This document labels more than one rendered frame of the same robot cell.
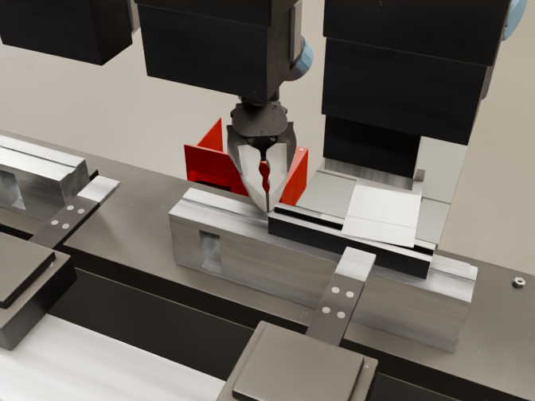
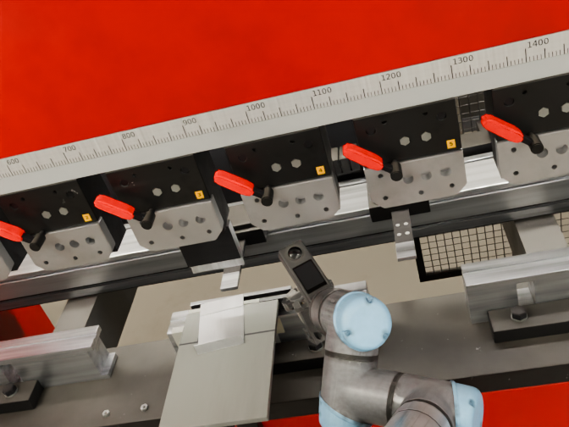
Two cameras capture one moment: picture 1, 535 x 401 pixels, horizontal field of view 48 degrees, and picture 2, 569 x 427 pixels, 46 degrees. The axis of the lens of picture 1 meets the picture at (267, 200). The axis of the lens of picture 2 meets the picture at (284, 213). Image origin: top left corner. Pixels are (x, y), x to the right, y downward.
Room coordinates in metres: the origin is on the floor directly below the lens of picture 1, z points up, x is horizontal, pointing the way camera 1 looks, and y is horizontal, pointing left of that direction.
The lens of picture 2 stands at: (1.53, -0.14, 1.79)
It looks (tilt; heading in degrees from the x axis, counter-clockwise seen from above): 33 degrees down; 170
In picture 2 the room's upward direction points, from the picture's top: 18 degrees counter-clockwise
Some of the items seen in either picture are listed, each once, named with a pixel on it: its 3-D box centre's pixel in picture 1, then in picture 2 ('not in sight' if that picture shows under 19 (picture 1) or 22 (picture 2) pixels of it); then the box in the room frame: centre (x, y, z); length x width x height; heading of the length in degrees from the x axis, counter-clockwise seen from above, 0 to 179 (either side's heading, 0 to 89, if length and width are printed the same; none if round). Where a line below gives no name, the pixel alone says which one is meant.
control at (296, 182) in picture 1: (248, 170); not in sight; (1.00, 0.04, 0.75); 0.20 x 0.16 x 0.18; 69
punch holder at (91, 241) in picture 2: not in sight; (64, 214); (0.45, -0.32, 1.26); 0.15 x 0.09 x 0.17; 67
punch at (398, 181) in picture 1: (372, 143); (211, 248); (0.53, -0.11, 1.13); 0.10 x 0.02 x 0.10; 67
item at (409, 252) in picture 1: (348, 239); (241, 305); (0.54, -0.10, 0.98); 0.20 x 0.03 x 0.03; 67
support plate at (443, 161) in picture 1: (390, 168); (223, 362); (0.67, -0.17, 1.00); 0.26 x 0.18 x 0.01; 157
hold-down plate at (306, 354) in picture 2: not in sight; (267, 360); (0.60, -0.10, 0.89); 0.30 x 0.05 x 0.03; 67
